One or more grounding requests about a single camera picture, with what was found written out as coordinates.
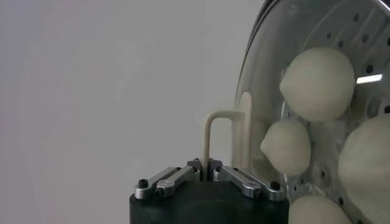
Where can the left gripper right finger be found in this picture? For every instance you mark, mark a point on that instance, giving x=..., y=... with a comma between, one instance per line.
x=240, y=179

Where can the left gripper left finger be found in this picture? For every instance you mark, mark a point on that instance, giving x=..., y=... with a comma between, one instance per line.
x=176, y=179

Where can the glass pot lid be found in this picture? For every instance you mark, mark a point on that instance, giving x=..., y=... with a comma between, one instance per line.
x=245, y=131

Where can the white steamed baozi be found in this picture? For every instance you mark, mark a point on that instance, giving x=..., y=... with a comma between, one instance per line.
x=317, y=211
x=317, y=83
x=368, y=164
x=288, y=147

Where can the stainless steel steamer basket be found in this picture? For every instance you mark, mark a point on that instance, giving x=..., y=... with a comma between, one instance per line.
x=359, y=53

